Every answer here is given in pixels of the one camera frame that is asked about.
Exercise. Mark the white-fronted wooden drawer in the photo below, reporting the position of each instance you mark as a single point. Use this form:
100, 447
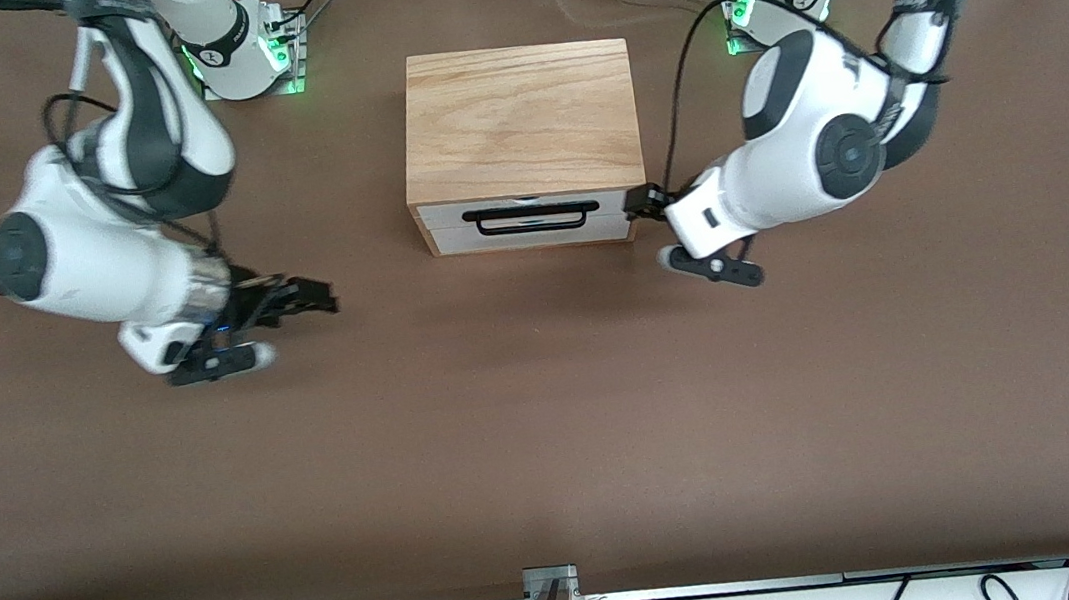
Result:
527, 237

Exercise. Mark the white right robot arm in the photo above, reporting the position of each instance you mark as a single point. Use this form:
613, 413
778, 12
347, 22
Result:
87, 260

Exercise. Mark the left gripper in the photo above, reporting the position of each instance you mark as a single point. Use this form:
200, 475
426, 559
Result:
646, 202

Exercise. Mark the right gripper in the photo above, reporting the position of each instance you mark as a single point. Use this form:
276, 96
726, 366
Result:
255, 304

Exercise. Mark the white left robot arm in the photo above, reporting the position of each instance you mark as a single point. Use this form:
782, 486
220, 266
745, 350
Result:
808, 138

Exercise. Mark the grey metal bracket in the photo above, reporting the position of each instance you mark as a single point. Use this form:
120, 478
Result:
550, 576

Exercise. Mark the light wooden drawer cabinet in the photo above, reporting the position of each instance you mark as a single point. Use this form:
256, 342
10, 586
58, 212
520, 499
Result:
519, 121

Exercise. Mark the brown table cover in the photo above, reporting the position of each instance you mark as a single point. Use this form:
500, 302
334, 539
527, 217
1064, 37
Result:
548, 419

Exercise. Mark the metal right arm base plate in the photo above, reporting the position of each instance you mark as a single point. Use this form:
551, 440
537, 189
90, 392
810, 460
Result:
214, 95

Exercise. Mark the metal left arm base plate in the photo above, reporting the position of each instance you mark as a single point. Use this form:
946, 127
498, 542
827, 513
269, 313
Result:
737, 45

